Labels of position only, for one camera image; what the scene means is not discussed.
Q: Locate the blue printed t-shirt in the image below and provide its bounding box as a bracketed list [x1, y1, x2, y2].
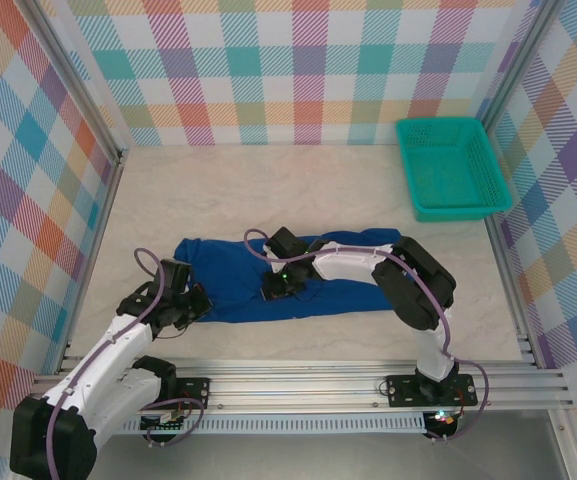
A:
[174, 227, 403, 325]

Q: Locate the small green circuit board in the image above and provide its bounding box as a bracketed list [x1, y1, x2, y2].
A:
[140, 407, 189, 434]

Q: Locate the teal plastic mesh basket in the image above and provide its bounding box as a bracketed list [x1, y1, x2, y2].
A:
[395, 117, 514, 224]

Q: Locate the small lit controller board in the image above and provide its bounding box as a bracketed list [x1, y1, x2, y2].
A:
[427, 409, 459, 436]

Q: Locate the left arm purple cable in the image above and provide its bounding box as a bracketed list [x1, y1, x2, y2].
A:
[47, 246, 205, 479]

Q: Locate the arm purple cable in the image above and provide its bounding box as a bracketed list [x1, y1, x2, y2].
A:
[243, 228, 492, 444]
[47, 246, 205, 479]

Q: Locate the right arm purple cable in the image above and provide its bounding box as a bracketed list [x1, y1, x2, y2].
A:
[243, 228, 492, 444]

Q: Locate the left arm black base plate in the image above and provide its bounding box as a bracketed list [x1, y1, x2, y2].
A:
[172, 377, 212, 411]

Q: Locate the aluminium table side rail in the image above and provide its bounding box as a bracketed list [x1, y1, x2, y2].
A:
[52, 149, 129, 371]
[480, 129, 539, 366]

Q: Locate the aluminium mounting rail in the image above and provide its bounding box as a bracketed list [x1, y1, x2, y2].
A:
[32, 357, 569, 414]

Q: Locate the white slotted cable duct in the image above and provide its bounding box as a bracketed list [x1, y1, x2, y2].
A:
[117, 412, 429, 435]

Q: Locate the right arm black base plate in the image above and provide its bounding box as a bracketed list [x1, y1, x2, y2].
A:
[386, 372, 479, 409]

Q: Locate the aluminium frame post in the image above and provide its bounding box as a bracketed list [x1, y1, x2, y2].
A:
[27, 0, 129, 164]
[475, 0, 562, 136]

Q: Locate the aluminium frame leg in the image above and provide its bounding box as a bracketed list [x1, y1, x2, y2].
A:
[547, 410, 577, 480]

